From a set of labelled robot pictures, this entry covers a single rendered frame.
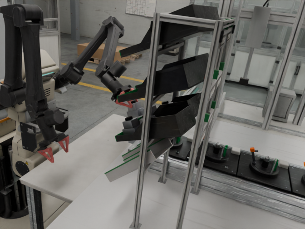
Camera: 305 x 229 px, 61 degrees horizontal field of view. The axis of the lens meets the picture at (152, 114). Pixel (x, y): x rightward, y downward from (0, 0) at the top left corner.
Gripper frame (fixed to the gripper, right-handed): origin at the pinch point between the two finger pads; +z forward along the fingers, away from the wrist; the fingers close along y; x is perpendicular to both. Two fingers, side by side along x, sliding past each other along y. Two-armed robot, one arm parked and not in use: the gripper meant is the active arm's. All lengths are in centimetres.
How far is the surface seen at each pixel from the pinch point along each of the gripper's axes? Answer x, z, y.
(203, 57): -35.9, 13.7, 1.1
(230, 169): 7, 51, 26
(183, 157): 16.9, 30.4, 19.0
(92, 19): 361, -632, 705
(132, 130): -3.1, 11.7, -16.9
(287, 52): -38, 32, 114
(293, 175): -5, 75, 43
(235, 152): 7, 48, 42
